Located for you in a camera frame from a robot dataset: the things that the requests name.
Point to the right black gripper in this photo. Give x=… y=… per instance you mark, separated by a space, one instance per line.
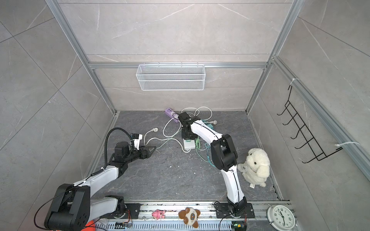
x=184 y=136

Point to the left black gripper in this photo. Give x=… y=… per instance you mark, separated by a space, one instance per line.
x=147 y=154

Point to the purple power strip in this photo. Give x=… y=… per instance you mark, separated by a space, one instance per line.
x=172 y=115

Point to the white pastel power strip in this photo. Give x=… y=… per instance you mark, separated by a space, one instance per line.
x=189 y=145

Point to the teal charger plug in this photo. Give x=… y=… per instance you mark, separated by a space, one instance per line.
x=210 y=124

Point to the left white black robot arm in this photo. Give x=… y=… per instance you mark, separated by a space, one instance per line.
x=71 y=208

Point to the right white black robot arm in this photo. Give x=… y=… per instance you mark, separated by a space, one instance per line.
x=224 y=157

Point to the small pink plush toy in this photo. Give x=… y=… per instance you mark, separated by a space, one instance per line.
x=158 y=214

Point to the white plush dog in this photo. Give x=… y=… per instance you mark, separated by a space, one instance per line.
x=256 y=168

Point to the brown white plush toy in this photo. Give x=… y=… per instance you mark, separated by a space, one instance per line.
x=190 y=217

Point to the white analog clock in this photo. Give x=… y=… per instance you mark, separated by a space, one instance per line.
x=281 y=218

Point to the white wire mesh basket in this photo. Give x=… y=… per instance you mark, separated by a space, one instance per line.
x=157 y=77

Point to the black wall hook rack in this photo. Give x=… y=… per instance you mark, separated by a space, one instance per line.
x=304 y=131

